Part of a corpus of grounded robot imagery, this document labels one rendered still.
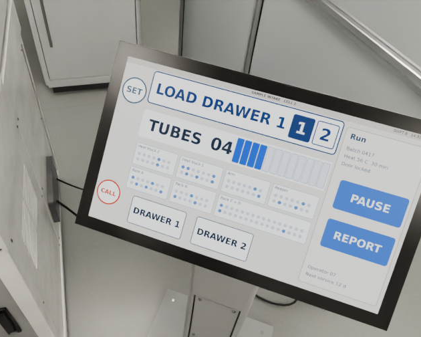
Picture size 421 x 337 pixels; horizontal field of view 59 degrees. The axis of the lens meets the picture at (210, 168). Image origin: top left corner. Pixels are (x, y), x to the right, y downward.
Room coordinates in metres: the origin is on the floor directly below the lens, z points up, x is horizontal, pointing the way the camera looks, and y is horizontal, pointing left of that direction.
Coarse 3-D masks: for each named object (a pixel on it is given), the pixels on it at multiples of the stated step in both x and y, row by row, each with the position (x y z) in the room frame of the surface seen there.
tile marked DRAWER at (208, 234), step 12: (204, 228) 0.34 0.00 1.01; (216, 228) 0.34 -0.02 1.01; (228, 228) 0.34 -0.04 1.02; (192, 240) 0.33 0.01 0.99; (204, 240) 0.33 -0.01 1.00; (216, 240) 0.33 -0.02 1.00; (228, 240) 0.33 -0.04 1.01; (240, 240) 0.33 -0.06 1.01; (252, 240) 0.33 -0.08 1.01; (216, 252) 0.32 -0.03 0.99; (228, 252) 0.32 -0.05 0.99; (240, 252) 0.32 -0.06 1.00
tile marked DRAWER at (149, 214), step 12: (132, 204) 0.37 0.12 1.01; (144, 204) 0.37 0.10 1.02; (156, 204) 0.37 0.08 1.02; (132, 216) 0.35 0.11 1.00; (144, 216) 0.35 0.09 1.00; (156, 216) 0.35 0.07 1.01; (168, 216) 0.35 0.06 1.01; (180, 216) 0.35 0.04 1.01; (144, 228) 0.34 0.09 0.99; (156, 228) 0.34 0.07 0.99; (168, 228) 0.34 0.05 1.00; (180, 228) 0.34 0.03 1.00
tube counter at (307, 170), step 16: (208, 144) 0.43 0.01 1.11; (224, 144) 0.43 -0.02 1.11; (240, 144) 0.43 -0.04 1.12; (256, 144) 0.43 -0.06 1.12; (224, 160) 0.41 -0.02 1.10; (240, 160) 0.41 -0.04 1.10; (256, 160) 0.41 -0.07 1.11; (272, 160) 0.41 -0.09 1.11; (288, 160) 0.41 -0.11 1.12; (304, 160) 0.41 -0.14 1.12; (320, 160) 0.41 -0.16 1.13; (288, 176) 0.39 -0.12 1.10; (304, 176) 0.39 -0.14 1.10; (320, 176) 0.39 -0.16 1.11
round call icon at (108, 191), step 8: (104, 184) 0.39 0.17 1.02; (112, 184) 0.39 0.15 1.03; (120, 184) 0.39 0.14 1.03; (96, 192) 0.38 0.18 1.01; (104, 192) 0.38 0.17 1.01; (112, 192) 0.38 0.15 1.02; (120, 192) 0.38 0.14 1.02; (96, 200) 0.37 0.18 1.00; (104, 200) 0.37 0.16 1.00; (112, 200) 0.37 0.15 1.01
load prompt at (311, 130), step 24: (168, 96) 0.48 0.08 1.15; (192, 96) 0.48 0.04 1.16; (216, 96) 0.48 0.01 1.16; (240, 96) 0.48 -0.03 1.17; (216, 120) 0.45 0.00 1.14; (240, 120) 0.45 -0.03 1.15; (264, 120) 0.45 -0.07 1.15; (288, 120) 0.45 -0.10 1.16; (312, 120) 0.45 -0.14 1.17; (336, 120) 0.45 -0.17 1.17; (312, 144) 0.42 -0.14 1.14; (336, 144) 0.42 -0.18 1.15
